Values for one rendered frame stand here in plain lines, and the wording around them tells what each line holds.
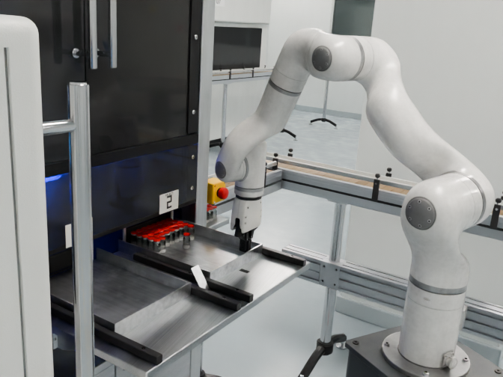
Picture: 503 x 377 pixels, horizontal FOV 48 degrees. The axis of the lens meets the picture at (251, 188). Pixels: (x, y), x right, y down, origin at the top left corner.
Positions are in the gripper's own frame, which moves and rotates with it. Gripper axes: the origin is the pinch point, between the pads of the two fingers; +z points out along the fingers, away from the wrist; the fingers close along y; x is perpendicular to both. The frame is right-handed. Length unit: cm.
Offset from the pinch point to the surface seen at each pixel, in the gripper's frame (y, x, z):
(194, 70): -4, -24, -48
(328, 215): -293, -104, 92
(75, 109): 87, 31, -53
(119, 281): 34.6, -16.3, 4.1
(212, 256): 5.8, -7.7, 4.1
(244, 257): 3.9, 2.4, 2.0
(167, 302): 37.1, 2.4, 2.7
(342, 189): -82, -6, 2
